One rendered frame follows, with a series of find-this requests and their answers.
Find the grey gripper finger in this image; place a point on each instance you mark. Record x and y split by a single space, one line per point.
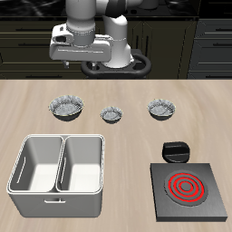
66 63
93 63

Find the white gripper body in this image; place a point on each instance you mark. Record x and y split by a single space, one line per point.
81 51

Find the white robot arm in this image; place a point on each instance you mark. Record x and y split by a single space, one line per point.
117 36

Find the large grey fluted bowl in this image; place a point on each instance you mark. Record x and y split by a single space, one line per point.
66 107

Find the small grey fluted bowl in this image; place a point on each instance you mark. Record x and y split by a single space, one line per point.
111 114

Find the medium grey fluted bowl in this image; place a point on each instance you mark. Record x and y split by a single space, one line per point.
161 109

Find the dark kitchen cupboards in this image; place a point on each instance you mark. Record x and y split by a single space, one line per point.
181 45

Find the white two-bin basket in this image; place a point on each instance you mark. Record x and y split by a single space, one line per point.
57 176

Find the round black stove knob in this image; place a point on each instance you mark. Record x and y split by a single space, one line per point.
176 152

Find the dark grey stove plate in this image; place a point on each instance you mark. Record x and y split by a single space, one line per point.
187 190

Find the flat black base plate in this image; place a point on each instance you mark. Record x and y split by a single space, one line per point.
142 69

